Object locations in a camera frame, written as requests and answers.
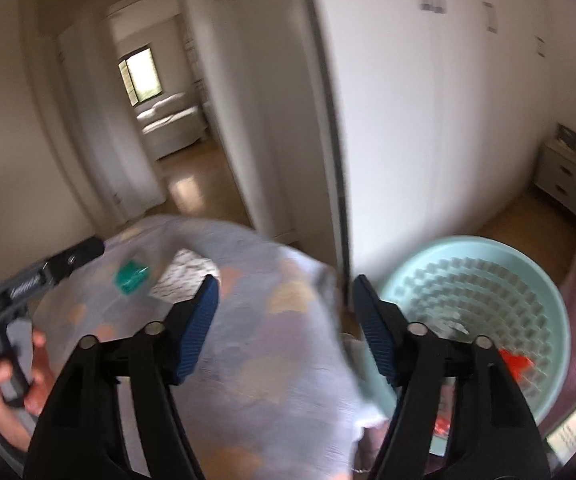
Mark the dark framed window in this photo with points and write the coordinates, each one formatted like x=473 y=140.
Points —
x=140 y=75

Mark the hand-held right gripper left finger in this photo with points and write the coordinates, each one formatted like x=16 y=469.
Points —
x=195 y=327

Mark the white door frame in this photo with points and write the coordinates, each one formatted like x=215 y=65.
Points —
x=38 y=110

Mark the beige sofa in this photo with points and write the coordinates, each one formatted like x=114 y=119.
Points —
x=173 y=125

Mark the grey floral cloth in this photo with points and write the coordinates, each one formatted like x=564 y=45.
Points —
x=268 y=360

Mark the white printed small box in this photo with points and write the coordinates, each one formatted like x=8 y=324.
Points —
x=183 y=272

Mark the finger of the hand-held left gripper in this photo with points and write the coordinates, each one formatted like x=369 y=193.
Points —
x=75 y=256

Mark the person's left forearm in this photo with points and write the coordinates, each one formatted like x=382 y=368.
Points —
x=10 y=435

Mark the small picture frame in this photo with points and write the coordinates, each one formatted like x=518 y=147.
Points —
x=568 y=135

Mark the white wardrobe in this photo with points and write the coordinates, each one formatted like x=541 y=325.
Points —
x=418 y=135

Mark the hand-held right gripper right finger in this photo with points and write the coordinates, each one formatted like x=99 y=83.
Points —
x=375 y=332

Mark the person's left hand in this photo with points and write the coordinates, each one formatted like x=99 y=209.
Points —
x=43 y=375

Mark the light blue plastic basket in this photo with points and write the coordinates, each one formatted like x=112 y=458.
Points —
x=518 y=280

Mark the small green packet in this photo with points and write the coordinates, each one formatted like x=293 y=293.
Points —
x=130 y=277

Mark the grey nightstand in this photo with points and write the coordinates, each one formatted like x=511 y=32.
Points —
x=565 y=180

